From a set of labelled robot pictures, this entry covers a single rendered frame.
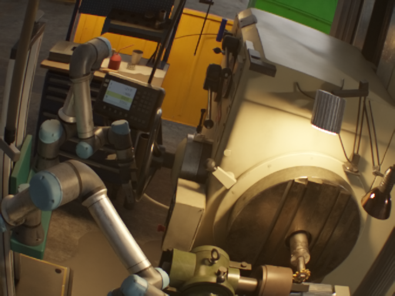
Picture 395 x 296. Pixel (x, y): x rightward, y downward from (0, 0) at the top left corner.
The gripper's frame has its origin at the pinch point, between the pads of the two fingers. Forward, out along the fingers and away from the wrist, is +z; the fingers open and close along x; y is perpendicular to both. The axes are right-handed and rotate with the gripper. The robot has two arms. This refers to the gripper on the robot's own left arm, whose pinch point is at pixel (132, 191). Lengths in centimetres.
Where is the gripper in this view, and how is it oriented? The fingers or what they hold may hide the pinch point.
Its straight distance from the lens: 252.6
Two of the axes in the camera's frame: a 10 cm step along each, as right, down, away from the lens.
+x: 0.7, -3.8, 9.2
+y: 9.9, -1.1, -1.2
